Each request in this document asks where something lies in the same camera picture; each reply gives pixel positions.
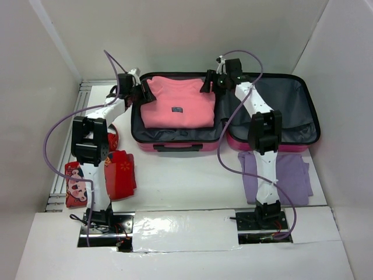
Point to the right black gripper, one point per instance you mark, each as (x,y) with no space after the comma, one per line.
(214,82)

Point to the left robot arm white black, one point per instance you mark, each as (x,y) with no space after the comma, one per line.
(90,145)

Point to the purple shirt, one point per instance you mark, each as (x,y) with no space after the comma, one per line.
(292,174)

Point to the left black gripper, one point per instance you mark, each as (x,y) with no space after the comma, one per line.
(147,95)

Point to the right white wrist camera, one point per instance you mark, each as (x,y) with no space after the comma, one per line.
(221,65)

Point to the red black headphones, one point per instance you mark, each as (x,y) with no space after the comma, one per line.
(113,138)

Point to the red cartoon blanket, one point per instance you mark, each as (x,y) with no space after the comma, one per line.
(119,174)

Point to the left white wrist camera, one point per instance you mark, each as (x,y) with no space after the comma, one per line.
(135,72)

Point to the pink sweatshirt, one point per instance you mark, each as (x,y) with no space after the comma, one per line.
(179,104)

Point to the pink children's suitcase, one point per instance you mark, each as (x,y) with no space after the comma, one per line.
(287,93)

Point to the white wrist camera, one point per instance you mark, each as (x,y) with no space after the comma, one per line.
(135,72)
(221,65)

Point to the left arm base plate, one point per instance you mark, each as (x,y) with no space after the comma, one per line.
(119,235)

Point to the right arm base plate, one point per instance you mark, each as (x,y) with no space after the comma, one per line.
(250,231)

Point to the shiny white taped sheet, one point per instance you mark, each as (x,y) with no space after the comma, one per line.
(184,231)

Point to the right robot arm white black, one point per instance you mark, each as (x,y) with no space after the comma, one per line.
(264,134)

